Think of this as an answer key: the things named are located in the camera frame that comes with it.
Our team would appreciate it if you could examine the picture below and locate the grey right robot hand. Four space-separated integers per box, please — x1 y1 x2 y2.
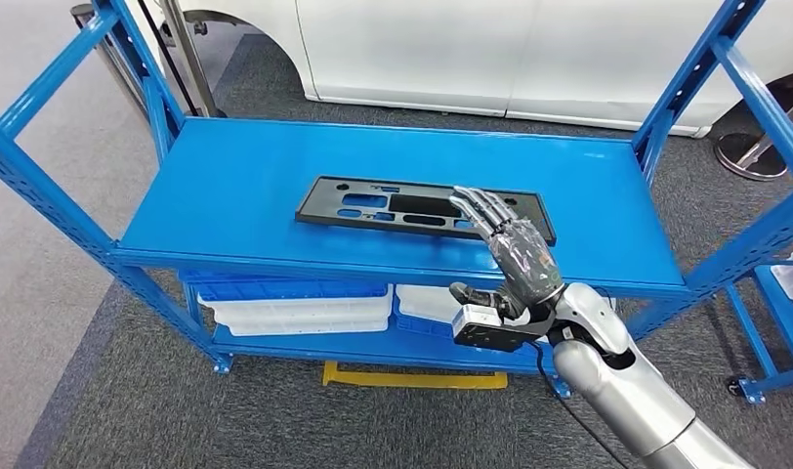
447 186 566 320

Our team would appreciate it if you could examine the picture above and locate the black plastic panel part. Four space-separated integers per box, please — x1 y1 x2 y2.
295 175 558 247

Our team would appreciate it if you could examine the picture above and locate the blue metal shelf rack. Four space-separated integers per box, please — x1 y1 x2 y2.
0 0 793 400
725 244 793 407

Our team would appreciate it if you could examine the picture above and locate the white car body shell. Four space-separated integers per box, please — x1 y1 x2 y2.
176 0 793 139

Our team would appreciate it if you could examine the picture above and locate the flat metal support bar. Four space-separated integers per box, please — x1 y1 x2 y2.
158 0 229 119

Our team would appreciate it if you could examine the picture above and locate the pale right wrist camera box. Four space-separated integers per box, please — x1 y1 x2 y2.
452 305 503 341

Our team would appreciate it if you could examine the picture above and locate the black right camera bracket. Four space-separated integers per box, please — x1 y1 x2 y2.
453 316 557 355

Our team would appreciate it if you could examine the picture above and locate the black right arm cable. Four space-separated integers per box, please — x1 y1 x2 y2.
528 341 632 469

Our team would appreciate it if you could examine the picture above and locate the thin black floor cable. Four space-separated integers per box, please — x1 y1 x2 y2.
136 0 201 118

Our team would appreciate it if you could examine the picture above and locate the grey metal stanchion post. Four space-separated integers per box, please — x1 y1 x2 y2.
69 3 152 124

